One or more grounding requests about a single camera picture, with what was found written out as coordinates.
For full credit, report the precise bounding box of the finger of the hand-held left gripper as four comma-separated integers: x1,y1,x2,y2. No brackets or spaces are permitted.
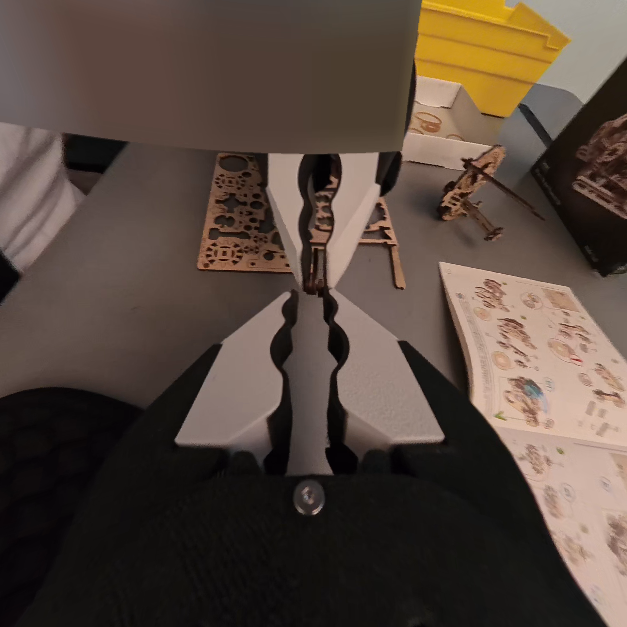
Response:
267,153,313,287
322,151,383,291

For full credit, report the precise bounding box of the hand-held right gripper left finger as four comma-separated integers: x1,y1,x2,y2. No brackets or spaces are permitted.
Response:
174,289,299,476

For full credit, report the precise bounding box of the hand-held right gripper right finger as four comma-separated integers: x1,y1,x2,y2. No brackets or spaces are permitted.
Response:
322,288,446,475

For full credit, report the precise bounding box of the long wooden model part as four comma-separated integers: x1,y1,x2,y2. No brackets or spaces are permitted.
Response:
304,244,327,290

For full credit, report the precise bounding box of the laser-cut wooden parts sheet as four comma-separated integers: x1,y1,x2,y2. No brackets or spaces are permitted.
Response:
196,152,406,291

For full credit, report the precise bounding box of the partly assembled wooden model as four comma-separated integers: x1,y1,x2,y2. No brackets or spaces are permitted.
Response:
436,144,547,242

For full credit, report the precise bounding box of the black model kit box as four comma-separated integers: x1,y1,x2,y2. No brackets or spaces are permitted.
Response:
530,63,627,278

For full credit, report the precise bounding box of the white cardboard box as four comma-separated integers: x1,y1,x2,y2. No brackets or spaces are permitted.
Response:
402,75,506,171

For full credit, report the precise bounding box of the yellow plastic bin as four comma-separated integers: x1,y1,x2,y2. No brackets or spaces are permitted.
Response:
414,0,572,118

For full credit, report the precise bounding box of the illustrated instruction booklet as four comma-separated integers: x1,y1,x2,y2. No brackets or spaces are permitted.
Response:
438,262,627,627

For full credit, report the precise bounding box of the white cloth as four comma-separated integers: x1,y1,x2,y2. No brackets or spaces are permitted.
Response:
0,122,87,273

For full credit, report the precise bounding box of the wooden ring part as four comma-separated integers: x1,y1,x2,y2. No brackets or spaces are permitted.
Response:
412,111,446,135

